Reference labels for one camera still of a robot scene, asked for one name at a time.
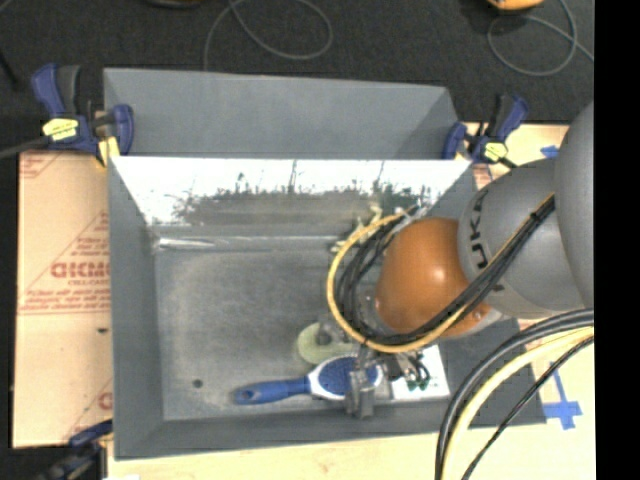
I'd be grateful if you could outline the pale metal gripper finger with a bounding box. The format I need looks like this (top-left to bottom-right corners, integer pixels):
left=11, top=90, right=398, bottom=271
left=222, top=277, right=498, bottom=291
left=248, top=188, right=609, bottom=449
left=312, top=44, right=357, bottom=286
left=349, top=367, right=390, bottom=395
left=344, top=386, right=377, bottom=420

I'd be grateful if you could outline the blue and white brush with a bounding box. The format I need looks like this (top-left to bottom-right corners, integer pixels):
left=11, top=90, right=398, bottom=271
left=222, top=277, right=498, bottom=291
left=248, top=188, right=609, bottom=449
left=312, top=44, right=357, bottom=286
left=233, top=355, right=387, bottom=407

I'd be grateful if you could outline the white flat box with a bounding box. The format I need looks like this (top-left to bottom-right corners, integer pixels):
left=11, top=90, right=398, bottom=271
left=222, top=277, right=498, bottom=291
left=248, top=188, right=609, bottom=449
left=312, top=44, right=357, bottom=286
left=388, top=344, right=452, bottom=402

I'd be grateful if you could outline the grey metal bin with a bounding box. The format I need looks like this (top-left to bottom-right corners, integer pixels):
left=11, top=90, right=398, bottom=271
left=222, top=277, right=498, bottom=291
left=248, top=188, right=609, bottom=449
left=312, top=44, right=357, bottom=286
left=102, top=67, right=547, bottom=460

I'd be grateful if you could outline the brown cardboard board, red print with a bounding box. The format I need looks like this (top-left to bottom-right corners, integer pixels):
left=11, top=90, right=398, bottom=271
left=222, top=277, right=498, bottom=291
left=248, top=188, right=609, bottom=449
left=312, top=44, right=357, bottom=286
left=10, top=149, right=115, bottom=450

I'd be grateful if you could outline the pale green ring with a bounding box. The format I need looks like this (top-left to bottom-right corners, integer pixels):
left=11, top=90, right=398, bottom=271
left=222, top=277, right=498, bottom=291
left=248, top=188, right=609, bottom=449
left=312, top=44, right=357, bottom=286
left=297, top=319, right=352, bottom=370

